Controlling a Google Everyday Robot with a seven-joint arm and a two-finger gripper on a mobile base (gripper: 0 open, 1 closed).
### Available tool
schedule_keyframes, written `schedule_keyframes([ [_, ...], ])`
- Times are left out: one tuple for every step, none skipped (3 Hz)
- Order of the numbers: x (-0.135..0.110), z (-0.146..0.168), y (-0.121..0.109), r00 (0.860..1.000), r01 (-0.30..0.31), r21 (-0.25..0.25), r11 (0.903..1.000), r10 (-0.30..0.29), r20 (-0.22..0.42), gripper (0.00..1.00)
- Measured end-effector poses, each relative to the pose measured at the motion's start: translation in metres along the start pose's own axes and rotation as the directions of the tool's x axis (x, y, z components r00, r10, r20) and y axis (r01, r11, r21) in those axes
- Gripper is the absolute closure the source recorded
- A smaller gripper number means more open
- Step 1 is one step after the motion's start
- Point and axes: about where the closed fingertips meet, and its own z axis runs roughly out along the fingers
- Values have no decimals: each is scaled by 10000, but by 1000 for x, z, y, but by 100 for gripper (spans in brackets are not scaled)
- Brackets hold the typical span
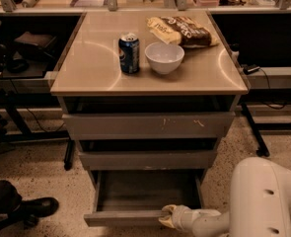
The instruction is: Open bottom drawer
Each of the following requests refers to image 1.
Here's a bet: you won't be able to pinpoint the grey drawer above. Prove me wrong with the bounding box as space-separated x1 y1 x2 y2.
84 170 203 227
79 150 217 170
62 112 235 140

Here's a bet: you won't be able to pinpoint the brown chip bag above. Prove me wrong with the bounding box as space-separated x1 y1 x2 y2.
147 16 219 48

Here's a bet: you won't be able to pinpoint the black power adapter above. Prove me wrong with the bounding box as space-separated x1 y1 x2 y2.
243 64 260 75

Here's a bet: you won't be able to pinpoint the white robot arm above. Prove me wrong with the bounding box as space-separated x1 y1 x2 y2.
159 157 291 237

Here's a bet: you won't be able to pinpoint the white bowl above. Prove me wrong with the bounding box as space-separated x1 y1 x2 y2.
145 42 184 75

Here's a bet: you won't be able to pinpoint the black shoe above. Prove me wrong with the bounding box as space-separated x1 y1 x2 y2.
17 197 59 217

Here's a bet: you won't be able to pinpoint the black headphones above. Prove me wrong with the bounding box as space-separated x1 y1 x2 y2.
6 57 29 73

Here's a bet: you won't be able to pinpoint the grey middle drawer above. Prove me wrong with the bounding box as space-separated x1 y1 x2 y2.
79 150 217 170

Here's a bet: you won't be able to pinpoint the grey bottom drawer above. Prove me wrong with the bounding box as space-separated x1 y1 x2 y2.
84 170 203 227

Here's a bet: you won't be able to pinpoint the blue soda can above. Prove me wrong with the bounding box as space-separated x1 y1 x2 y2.
118 33 139 74

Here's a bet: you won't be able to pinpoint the grey top drawer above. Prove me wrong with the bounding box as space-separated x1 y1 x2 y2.
62 112 235 140

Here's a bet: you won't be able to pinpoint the black desk leg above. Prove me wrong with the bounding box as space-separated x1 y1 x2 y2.
64 139 74 171
241 103 270 157

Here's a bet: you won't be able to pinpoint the grey drawer cabinet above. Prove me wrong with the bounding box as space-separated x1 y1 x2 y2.
49 9 250 190

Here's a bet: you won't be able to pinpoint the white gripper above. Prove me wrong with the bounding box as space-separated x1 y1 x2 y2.
159 204 221 232

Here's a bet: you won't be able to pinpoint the dark box under desk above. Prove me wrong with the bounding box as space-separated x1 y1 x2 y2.
14 32 56 53

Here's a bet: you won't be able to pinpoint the black desk leg left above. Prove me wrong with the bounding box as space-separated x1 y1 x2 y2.
64 139 74 171

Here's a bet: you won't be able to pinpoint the black desk leg right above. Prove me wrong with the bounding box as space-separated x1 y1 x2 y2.
241 103 270 157

